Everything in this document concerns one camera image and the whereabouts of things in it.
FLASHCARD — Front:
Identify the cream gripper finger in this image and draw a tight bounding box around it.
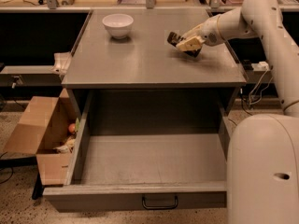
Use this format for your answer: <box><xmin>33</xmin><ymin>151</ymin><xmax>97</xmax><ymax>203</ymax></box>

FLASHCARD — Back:
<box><xmin>176</xmin><ymin>36</ymin><xmax>205</xmax><ymax>51</ymax></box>
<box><xmin>182</xmin><ymin>24</ymin><xmax>203</xmax><ymax>39</ymax></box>

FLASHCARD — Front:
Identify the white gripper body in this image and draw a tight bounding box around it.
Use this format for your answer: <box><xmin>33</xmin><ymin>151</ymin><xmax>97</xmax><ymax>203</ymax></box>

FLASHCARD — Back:
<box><xmin>200</xmin><ymin>15</ymin><xmax>224</xmax><ymax>47</ymax></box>

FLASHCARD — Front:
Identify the dark chocolate rxbar wrapper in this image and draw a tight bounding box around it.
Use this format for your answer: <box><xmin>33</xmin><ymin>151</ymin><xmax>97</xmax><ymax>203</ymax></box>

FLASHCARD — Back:
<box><xmin>167</xmin><ymin>32</ymin><xmax>203</xmax><ymax>57</ymax></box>

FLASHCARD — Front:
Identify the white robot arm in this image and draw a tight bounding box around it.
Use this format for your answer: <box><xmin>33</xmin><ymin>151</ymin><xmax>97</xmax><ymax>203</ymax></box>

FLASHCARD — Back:
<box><xmin>176</xmin><ymin>0</ymin><xmax>299</xmax><ymax>224</ymax></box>

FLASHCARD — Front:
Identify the grey open drawer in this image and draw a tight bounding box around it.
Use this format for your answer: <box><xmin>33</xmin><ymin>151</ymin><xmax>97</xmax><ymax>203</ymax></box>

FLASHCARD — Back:
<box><xmin>44</xmin><ymin>90</ymin><xmax>229</xmax><ymax>212</ymax></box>

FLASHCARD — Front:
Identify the white power strip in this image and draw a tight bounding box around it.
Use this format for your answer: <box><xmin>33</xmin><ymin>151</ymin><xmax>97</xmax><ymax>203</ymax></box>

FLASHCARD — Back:
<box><xmin>258</xmin><ymin>62</ymin><xmax>269</xmax><ymax>70</ymax></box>

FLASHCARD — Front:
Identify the white ceramic bowl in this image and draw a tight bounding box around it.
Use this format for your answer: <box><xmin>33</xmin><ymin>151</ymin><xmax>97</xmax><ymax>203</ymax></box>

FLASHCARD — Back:
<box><xmin>102</xmin><ymin>14</ymin><xmax>134</xmax><ymax>39</ymax></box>

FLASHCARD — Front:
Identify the grey metal cabinet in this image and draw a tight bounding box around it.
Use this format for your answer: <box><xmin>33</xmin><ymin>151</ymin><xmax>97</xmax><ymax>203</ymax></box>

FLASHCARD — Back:
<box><xmin>61</xmin><ymin>8</ymin><xmax>248</xmax><ymax>117</ymax></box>

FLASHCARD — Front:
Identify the red apple in box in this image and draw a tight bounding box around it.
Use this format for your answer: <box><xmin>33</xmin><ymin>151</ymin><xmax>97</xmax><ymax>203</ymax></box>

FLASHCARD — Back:
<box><xmin>68</xmin><ymin>123</ymin><xmax>76</xmax><ymax>133</ymax></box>

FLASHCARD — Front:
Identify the brown cardboard box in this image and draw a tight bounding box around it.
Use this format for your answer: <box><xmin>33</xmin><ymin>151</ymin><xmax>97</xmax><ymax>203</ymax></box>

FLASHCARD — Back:
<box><xmin>4</xmin><ymin>89</ymin><xmax>77</xmax><ymax>186</ymax></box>

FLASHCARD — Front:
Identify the black drawer handle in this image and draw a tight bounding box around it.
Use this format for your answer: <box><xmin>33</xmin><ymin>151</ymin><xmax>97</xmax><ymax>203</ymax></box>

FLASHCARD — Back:
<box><xmin>141</xmin><ymin>196</ymin><xmax>178</xmax><ymax>211</ymax></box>

